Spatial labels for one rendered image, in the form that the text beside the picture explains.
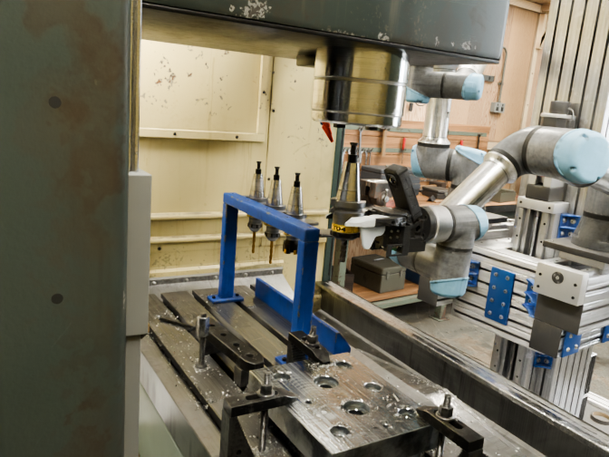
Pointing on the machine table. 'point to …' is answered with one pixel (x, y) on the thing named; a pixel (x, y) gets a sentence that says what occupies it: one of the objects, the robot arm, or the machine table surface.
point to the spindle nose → (360, 86)
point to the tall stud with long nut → (202, 337)
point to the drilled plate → (311, 424)
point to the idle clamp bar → (214, 344)
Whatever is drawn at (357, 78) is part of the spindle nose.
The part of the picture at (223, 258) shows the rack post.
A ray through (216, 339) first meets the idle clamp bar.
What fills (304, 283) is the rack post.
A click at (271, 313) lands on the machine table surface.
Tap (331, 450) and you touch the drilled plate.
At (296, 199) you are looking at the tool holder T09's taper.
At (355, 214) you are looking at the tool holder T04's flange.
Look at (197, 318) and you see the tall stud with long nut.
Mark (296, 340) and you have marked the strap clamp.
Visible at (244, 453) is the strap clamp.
